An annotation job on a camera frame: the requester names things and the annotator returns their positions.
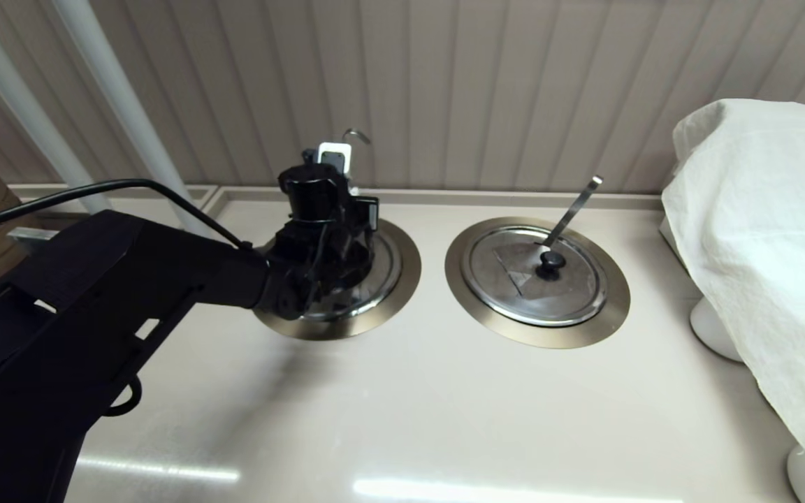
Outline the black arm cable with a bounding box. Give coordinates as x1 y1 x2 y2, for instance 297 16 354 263
0 179 253 251

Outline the steel ladle flat handle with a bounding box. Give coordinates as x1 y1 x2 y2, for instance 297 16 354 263
542 176 604 249

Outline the grey white support pole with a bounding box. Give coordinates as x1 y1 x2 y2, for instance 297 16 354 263
50 0 215 238
0 0 113 214

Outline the bronze counter well ring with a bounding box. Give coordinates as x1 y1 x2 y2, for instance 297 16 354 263
444 217 631 349
252 217 423 341

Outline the clear acrylic block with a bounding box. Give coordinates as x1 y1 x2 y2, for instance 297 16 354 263
8 227 61 256

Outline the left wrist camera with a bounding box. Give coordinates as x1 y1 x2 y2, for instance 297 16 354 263
318 143 354 177

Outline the hinged steel lid black knob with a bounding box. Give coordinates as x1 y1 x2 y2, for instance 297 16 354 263
305 224 403 322
461 226 608 327

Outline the white woven cloth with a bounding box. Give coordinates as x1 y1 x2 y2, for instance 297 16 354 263
661 99 805 458

